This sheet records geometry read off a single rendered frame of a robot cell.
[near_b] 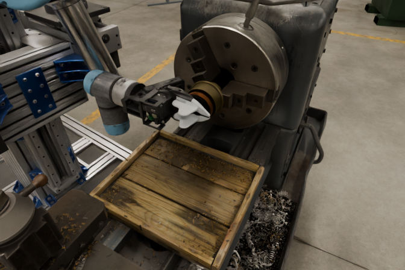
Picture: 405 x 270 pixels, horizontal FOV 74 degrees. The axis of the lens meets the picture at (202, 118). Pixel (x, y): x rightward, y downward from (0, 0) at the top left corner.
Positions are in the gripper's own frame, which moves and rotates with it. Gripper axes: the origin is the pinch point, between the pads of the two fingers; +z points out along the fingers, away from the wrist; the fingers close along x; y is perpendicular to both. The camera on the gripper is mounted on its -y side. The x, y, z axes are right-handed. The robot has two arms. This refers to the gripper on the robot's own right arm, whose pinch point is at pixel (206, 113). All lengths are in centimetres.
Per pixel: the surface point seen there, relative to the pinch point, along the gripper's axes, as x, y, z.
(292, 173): -55, -43, 20
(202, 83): 3.7, -6.1, -4.5
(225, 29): 14.9, -15.0, -2.9
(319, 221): -109, -66, 41
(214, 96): 2.4, -4.3, -0.2
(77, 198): -6.2, 28.9, -12.8
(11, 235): 4.6, 40.9, -6.8
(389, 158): -109, -145, 76
